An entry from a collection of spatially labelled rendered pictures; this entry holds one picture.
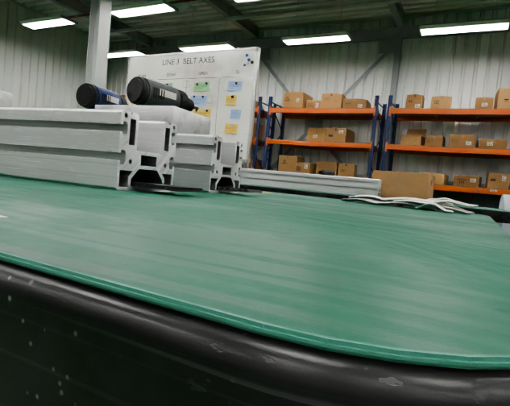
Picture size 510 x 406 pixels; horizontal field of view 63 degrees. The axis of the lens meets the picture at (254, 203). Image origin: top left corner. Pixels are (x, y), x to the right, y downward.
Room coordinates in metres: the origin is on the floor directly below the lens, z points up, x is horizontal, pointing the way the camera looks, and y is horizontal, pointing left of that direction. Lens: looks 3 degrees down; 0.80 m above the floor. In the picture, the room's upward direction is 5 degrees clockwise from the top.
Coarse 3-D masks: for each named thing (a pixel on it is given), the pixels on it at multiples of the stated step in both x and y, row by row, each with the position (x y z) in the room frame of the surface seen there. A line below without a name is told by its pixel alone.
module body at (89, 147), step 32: (0, 128) 0.52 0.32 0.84; (32, 128) 0.50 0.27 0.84; (64, 128) 0.49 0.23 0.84; (96, 128) 0.47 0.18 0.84; (128, 128) 0.45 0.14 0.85; (160, 128) 0.51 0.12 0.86; (0, 160) 0.52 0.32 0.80; (32, 160) 0.49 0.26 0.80; (64, 160) 0.47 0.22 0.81; (96, 160) 0.45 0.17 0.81; (128, 160) 0.46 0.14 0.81; (160, 160) 0.51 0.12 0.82
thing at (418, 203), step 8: (344, 200) 0.85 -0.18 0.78; (352, 200) 0.85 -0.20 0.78; (360, 200) 0.83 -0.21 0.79; (368, 200) 0.82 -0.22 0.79; (376, 200) 0.86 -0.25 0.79; (384, 200) 0.82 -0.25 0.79; (392, 200) 0.82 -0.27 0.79; (400, 200) 0.79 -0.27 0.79; (408, 200) 0.78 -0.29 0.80; (416, 200) 0.79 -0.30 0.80; (424, 200) 0.79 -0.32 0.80; (432, 200) 0.83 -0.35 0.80; (440, 200) 0.83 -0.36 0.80; (448, 200) 0.80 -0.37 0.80; (416, 208) 0.77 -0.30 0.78; (424, 208) 0.79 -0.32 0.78; (432, 208) 0.77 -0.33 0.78; (440, 208) 0.75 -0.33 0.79; (448, 208) 0.77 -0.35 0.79; (456, 208) 0.79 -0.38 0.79
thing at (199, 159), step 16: (176, 144) 0.65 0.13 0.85; (192, 144) 0.64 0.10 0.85; (208, 144) 0.62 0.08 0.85; (224, 144) 0.69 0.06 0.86; (240, 144) 0.69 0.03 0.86; (176, 160) 0.64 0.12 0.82; (192, 160) 0.63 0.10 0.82; (208, 160) 0.62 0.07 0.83; (224, 160) 0.69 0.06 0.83; (240, 160) 0.70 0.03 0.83; (176, 176) 0.64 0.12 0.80; (192, 176) 0.63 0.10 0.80; (208, 176) 0.61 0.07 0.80; (224, 176) 0.65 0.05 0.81; (240, 176) 0.70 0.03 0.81; (208, 192) 0.62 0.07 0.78; (224, 192) 0.66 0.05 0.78
